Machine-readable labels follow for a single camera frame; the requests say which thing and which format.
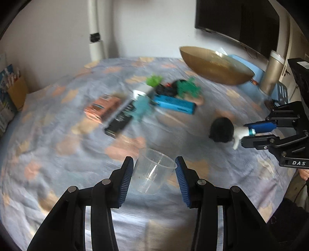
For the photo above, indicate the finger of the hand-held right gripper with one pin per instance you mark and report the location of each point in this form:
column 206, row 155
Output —
column 258, row 142
column 262, row 126

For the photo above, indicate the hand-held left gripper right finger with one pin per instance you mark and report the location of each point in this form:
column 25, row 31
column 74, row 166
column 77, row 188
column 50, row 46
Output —
column 182, row 185

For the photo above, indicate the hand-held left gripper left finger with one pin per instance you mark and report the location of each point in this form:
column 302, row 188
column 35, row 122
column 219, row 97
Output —
column 125, row 185

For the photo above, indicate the clear plastic cup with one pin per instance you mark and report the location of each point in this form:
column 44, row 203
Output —
column 154, row 173

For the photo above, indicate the black-headed white toy figure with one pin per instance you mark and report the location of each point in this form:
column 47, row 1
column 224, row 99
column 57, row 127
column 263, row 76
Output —
column 221, row 130

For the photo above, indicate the black rectangular box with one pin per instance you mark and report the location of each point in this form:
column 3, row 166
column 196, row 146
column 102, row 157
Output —
column 118, row 120

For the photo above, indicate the ribbed gold glass bowl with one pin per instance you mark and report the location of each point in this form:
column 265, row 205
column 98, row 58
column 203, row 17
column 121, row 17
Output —
column 217, row 70

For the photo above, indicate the orange rectangular box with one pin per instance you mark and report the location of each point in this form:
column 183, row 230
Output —
column 101, row 108

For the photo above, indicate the teal toy figure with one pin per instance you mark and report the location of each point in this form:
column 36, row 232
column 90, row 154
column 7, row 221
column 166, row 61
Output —
column 142, row 106

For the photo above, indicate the blue rectangular box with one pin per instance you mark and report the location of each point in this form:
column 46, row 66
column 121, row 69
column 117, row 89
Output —
column 173, row 103

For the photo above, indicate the dark green dinosaur toy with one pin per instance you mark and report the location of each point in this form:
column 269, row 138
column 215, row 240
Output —
column 187, row 88

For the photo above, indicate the small white block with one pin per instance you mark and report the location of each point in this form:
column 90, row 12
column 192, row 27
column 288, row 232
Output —
column 140, row 93

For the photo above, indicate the small black toy figure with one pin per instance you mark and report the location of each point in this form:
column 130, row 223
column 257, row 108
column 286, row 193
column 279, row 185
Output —
column 165, row 91

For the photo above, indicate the light green toy shell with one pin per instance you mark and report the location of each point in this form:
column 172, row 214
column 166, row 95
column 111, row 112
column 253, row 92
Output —
column 154, row 81

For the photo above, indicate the black slotted object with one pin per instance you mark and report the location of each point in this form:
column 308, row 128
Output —
column 281, row 94

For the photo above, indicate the gold insulated tumbler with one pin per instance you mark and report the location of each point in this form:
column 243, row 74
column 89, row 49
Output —
column 270, row 74

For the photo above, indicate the printed blue blanket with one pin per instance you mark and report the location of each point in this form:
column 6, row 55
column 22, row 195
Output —
column 72, row 156

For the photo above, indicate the black television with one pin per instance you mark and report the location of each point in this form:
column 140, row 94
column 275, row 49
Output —
column 236, row 21

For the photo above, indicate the white pole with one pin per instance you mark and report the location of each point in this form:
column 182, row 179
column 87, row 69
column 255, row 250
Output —
column 95, row 52

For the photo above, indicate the brown cardboard box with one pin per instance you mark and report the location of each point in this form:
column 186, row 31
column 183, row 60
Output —
column 19, row 93

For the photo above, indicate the row of colourful books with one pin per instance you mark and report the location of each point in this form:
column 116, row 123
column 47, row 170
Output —
column 6, row 101

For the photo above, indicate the black pole clamp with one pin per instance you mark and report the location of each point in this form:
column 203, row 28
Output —
column 95, row 37

